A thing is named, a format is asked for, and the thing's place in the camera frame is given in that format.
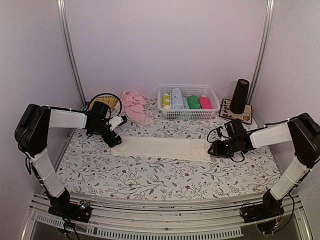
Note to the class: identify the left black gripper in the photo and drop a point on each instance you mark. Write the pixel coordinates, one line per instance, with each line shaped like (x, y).
(108, 139)

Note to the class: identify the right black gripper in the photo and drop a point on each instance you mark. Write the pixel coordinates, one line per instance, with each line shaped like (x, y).
(217, 149)

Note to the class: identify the cream white towel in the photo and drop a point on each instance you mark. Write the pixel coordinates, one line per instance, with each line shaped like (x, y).
(169, 148)

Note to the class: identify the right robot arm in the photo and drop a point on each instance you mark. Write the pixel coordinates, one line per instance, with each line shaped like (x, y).
(301, 131)

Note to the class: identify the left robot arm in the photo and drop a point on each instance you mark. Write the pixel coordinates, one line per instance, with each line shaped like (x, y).
(31, 135)

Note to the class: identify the yellow woven mat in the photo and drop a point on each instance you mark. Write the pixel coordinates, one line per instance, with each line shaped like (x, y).
(111, 101)

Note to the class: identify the pink towel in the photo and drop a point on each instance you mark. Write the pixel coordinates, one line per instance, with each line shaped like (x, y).
(133, 105)

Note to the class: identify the floral tablecloth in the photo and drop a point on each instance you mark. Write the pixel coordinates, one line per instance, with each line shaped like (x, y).
(88, 167)

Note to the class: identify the magenta rolled towel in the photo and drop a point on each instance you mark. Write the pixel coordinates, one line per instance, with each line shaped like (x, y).
(205, 103)

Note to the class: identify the floral coaster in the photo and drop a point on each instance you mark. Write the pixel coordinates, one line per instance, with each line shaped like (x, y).
(246, 117)

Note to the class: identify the dark brown tall cup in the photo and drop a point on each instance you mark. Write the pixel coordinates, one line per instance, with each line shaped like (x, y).
(239, 98)

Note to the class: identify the green rolled towel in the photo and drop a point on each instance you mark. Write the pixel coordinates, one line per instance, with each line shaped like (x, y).
(193, 102)

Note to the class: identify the grey blue rolled towel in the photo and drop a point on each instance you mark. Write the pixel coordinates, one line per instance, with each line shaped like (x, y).
(185, 103)

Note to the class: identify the white plastic basket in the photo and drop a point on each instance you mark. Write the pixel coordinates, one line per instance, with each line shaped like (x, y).
(186, 91)

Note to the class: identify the light blue rolled towel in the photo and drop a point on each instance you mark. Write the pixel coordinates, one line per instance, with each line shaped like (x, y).
(177, 99)

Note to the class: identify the yellow dotted rolled towel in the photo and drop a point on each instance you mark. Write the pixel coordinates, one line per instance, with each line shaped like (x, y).
(166, 101)

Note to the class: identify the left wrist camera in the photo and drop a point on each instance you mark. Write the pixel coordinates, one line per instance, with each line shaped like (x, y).
(117, 121)

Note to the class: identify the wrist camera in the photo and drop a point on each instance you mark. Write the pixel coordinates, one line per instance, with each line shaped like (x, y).
(219, 132)
(117, 121)

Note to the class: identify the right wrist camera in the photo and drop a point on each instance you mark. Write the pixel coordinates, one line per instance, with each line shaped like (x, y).
(219, 132)

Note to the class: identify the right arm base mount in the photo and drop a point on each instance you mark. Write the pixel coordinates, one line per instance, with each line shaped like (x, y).
(251, 212)

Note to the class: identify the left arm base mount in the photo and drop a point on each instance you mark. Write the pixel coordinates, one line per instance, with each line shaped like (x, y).
(80, 211)

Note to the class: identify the aluminium front rail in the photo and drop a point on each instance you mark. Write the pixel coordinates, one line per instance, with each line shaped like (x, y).
(202, 219)

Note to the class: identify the left aluminium frame post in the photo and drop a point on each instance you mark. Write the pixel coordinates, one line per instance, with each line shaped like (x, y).
(61, 7)

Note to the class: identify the aluminium frame post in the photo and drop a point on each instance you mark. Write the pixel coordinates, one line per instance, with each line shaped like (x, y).
(61, 7)
(264, 40)

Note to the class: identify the right aluminium frame post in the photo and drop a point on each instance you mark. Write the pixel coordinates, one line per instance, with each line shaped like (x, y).
(264, 40)

